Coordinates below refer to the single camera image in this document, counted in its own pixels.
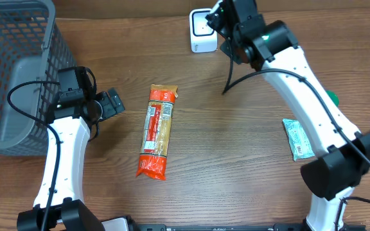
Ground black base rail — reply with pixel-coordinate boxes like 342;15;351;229
133;223;367;231

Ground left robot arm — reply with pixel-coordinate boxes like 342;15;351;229
17;66;139;231

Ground red snack packet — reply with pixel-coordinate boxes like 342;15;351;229
144;105;162;153

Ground green lidded jar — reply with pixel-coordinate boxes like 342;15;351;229
326;90;339;107

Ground white barcode scanner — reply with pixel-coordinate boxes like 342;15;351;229
189;8;218;53

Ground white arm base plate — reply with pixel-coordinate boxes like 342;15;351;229
102;218;129;231

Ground teal wet wipes pack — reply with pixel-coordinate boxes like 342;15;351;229
283;119;315;161

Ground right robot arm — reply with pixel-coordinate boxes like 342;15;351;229
206;1;370;230

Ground brown biscuit packet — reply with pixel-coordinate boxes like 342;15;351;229
136;84;178;180

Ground grey plastic mesh basket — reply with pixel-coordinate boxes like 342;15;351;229
0;0;76;156

